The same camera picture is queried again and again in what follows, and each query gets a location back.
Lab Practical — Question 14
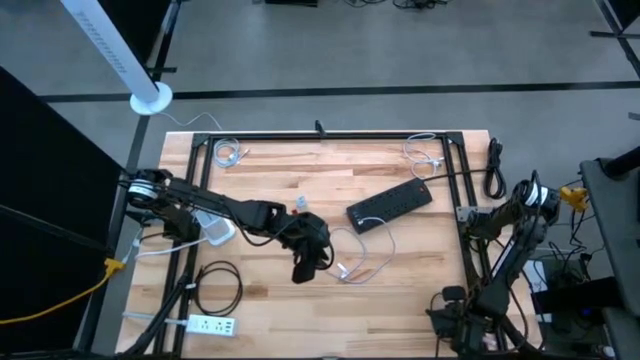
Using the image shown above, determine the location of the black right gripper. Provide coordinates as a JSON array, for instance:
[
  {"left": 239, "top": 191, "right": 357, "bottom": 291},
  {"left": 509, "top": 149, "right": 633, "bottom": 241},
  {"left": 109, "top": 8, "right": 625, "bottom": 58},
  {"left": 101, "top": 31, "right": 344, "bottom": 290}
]
[{"left": 426, "top": 299, "right": 494, "bottom": 357}]

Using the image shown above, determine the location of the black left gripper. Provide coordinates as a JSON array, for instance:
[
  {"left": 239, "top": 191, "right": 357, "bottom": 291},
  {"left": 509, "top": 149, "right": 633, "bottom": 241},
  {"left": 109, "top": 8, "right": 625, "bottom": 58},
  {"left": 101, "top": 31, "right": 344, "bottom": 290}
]
[{"left": 279, "top": 212, "right": 335, "bottom": 269}]

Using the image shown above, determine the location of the white USB cable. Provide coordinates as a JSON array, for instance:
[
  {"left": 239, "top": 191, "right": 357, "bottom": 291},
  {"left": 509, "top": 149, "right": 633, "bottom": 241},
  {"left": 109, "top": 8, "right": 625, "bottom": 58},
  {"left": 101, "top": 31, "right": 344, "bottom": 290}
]
[
  {"left": 325, "top": 216, "right": 397, "bottom": 286},
  {"left": 402, "top": 131, "right": 446, "bottom": 180},
  {"left": 212, "top": 137, "right": 251, "bottom": 169}
]

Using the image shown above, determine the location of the long black power strip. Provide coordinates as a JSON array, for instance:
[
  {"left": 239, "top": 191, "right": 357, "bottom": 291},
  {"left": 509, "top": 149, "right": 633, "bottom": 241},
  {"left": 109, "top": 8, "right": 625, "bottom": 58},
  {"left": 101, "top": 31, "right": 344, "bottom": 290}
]
[{"left": 345, "top": 177, "right": 434, "bottom": 235}]

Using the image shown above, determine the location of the thick black cable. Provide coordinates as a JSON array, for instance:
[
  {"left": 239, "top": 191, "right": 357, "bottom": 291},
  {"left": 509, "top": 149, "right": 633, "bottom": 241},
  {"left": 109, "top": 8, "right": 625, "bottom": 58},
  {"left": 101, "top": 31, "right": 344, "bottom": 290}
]
[{"left": 192, "top": 259, "right": 245, "bottom": 318}]

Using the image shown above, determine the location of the white tower power strip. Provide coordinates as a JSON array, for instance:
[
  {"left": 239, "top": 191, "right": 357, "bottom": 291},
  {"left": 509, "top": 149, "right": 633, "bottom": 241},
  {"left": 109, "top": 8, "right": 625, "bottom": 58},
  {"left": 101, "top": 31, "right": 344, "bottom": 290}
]
[{"left": 193, "top": 207, "right": 237, "bottom": 247}]

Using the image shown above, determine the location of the white paper sheet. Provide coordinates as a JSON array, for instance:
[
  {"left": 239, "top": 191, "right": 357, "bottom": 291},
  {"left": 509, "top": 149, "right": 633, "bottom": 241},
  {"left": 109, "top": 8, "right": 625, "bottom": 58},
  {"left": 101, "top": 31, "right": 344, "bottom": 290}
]
[{"left": 521, "top": 258, "right": 550, "bottom": 294}]

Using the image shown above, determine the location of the black floor equipment box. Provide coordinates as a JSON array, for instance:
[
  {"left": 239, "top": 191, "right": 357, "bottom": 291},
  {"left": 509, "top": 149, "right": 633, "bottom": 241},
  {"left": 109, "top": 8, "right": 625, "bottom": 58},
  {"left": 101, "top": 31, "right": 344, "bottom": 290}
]
[{"left": 529, "top": 254, "right": 624, "bottom": 346}]

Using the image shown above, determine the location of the yellow plug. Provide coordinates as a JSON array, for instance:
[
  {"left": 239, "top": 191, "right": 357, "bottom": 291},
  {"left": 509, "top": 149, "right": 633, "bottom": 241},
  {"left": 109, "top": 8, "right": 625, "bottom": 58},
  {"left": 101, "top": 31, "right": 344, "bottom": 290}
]
[{"left": 559, "top": 186, "right": 590, "bottom": 214}]

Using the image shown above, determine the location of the black curtain partition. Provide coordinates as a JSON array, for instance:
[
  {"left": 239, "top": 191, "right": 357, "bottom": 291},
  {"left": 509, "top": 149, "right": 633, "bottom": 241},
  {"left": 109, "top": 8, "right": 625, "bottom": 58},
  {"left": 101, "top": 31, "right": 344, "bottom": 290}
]
[
  {"left": 97, "top": 0, "right": 174, "bottom": 69},
  {"left": 0, "top": 64, "right": 129, "bottom": 351}
]

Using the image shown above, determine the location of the black stand leg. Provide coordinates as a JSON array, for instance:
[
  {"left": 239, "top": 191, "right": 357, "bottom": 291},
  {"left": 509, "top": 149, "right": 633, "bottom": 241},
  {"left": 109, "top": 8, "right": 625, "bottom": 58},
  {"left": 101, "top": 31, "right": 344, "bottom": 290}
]
[{"left": 589, "top": 0, "right": 640, "bottom": 81}]

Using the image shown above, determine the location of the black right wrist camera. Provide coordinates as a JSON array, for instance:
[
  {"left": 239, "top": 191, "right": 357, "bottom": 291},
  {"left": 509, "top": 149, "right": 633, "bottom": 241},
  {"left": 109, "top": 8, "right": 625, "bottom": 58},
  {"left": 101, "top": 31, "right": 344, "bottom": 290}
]
[{"left": 441, "top": 285, "right": 467, "bottom": 303}]

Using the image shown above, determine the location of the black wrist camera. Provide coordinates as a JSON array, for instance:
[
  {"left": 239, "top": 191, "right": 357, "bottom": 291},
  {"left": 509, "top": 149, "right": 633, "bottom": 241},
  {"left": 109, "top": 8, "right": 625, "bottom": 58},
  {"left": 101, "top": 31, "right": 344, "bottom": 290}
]
[
  {"left": 291, "top": 253, "right": 320, "bottom": 285},
  {"left": 441, "top": 285, "right": 467, "bottom": 303}
]

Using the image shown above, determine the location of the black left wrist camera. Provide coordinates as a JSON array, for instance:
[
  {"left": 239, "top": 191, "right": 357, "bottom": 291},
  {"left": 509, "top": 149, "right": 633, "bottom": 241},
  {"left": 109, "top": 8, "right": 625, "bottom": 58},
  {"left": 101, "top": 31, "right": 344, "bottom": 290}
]
[{"left": 291, "top": 253, "right": 320, "bottom": 285}]

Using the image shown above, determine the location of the black left wrist camera cable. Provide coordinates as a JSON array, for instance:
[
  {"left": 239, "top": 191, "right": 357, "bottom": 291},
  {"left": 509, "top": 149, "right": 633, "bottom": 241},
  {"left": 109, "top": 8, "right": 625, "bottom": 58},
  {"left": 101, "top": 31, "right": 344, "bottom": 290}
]
[{"left": 233, "top": 214, "right": 282, "bottom": 248}]

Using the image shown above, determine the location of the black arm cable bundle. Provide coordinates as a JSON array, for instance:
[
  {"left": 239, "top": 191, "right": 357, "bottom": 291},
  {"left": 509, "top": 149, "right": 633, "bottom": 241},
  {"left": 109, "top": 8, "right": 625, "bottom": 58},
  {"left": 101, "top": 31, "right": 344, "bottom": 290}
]
[
  {"left": 494, "top": 319, "right": 544, "bottom": 357},
  {"left": 119, "top": 269, "right": 199, "bottom": 357}
]

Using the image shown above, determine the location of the grey metal bracket plate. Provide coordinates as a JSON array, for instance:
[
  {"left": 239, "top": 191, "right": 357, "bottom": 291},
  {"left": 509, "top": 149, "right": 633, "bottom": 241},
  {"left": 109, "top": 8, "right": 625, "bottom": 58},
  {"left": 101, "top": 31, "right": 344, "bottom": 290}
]
[{"left": 455, "top": 205, "right": 480, "bottom": 224}]

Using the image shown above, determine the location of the white tower strip cord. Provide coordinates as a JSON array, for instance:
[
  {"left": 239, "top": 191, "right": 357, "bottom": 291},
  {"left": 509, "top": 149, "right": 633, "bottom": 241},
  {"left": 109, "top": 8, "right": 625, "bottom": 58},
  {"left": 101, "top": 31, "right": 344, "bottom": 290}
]
[{"left": 121, "top": 227, "right": 210, "bottom": 261}]

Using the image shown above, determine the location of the black power strip cord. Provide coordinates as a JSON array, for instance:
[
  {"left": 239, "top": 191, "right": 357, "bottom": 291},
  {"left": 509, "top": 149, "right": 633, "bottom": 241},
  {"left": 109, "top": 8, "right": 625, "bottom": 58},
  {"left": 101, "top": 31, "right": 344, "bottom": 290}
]
[{"left": 422, "top": 137, "right": 508, "bottom": 200}]

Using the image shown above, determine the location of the white fan cord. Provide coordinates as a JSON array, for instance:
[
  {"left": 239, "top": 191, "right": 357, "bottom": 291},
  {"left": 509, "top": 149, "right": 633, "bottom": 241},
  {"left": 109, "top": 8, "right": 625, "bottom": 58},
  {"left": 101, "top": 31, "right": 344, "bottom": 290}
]
[{"left": 158, "top": 110, "right": 224, "bottom": 132}]

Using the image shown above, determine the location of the white flat strip cord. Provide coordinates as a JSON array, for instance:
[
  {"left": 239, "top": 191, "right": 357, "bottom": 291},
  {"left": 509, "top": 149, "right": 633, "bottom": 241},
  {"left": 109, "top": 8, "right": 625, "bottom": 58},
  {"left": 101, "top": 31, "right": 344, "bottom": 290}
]
[{"left": 122, "top": 311, "right": 190, "bottom": 326}]

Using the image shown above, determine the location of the yellow extension cord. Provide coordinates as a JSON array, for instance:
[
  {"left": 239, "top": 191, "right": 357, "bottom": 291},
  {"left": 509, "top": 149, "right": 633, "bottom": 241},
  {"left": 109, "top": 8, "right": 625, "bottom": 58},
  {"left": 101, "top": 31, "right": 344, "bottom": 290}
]
[{"left": 0, "top": 257, "right": 127, "bottom": 326}]

